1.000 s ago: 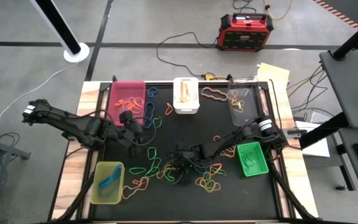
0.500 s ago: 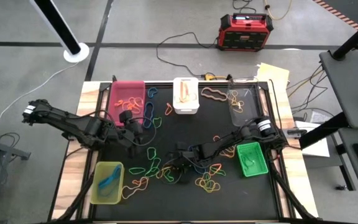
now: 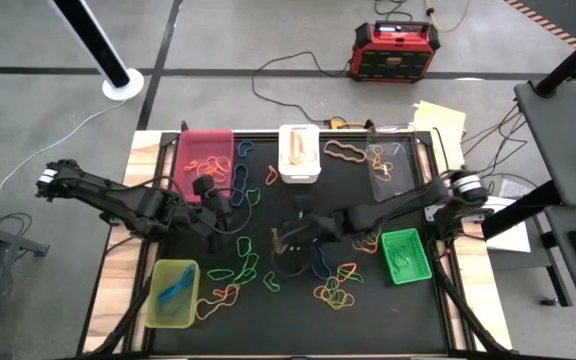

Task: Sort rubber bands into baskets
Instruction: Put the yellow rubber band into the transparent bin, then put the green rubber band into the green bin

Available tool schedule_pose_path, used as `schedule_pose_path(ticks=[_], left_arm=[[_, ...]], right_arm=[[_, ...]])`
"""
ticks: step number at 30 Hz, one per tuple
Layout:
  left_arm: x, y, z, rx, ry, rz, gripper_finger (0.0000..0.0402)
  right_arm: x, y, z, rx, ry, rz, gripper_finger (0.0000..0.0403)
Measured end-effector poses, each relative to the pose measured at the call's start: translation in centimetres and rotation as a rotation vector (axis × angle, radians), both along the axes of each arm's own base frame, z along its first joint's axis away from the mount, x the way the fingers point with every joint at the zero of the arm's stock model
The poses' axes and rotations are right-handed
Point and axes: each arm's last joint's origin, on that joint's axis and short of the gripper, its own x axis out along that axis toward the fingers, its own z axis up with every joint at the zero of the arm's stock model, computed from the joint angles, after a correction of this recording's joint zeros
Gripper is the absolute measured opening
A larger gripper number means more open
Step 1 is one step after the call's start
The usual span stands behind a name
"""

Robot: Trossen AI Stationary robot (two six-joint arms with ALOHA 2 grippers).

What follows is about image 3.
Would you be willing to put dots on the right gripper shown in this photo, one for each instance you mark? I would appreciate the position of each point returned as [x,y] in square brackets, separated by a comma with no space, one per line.
[320,230]

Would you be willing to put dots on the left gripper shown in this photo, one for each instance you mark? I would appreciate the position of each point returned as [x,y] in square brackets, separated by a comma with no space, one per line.
[198,220]

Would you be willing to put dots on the small green rubber band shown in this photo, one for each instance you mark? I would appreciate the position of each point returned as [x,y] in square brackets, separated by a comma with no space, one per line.
[259,192]

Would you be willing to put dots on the tiny orange rubber band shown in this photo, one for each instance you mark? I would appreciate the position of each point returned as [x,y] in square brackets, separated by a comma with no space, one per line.
[190,166]

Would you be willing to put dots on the large blue rubber band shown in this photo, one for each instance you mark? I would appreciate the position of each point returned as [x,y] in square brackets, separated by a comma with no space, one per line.
[183,282]

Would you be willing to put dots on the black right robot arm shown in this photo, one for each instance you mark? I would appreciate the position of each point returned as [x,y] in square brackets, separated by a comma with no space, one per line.
[398,210]

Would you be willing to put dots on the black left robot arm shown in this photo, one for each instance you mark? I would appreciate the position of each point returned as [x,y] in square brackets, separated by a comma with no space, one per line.
[108,192]

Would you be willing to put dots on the long blue rubber band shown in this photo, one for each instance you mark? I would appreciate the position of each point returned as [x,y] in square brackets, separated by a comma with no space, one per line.
[247,175]

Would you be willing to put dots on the small orange rubber band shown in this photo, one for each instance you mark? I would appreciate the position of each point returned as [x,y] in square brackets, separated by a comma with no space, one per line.
[267,176]

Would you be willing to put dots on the small blue rubber band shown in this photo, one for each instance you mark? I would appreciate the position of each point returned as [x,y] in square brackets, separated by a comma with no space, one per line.
[237,150]

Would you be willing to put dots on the yellow orange rubber band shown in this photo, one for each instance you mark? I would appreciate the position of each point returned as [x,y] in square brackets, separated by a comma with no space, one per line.
[368,247]

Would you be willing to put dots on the long wavy tan rubber band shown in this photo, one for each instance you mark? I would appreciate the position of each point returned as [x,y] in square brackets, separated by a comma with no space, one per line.
[326,148]

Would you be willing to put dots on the white plastic basket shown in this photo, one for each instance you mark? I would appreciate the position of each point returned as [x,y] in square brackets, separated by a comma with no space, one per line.
[298,172]

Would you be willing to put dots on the yellow translucent plastic basket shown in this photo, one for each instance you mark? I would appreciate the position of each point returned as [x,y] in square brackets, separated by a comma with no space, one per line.
[168,270]

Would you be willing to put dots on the pink plastic basket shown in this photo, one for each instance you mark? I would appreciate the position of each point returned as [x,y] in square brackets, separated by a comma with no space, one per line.
[203,145]

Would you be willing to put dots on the black table mat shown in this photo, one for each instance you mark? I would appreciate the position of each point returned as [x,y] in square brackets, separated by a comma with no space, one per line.
[293,327]

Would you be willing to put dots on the clear plastic container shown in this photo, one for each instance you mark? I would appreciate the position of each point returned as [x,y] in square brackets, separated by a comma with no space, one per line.
[400,185]

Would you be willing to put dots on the green plastic basket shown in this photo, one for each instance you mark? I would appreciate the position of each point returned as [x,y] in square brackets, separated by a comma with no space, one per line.
[415,270]

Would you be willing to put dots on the yellow paper sheets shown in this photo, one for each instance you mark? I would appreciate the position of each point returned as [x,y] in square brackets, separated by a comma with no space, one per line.
[440,120]

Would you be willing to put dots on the red portable power station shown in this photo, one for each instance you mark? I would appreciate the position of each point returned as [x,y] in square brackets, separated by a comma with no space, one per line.
[393,52]

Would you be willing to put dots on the black and white pole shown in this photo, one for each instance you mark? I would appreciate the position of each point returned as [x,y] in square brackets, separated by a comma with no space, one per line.
[93,40]

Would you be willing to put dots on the white paper sheet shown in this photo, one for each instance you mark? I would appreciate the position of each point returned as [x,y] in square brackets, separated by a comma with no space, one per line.
[510,240]

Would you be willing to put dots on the grey desk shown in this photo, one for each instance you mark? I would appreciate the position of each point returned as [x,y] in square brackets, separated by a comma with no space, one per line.
[563,130]

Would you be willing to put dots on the black stand pole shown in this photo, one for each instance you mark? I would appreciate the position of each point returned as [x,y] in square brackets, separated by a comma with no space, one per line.
[573,60]

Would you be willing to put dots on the striped edge floor mat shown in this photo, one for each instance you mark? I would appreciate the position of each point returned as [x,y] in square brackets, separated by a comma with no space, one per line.
[558,15]

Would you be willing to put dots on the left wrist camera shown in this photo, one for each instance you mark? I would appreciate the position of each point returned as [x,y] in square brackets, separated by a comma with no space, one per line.
[203,185]

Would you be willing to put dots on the black aluminium table frame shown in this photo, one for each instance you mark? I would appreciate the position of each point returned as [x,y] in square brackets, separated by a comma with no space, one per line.
[258,134]

